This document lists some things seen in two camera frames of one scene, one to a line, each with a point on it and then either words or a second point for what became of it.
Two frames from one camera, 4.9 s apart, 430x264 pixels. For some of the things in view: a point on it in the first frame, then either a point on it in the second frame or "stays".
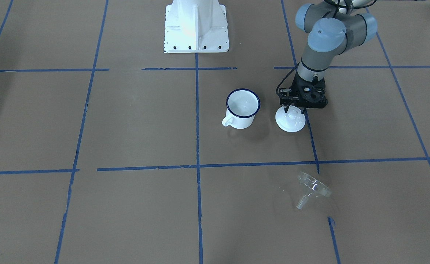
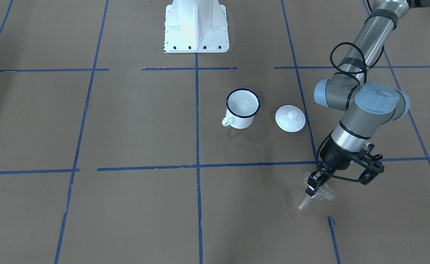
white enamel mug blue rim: [242, 106] stays
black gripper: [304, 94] → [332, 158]
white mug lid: [293, 121] stays
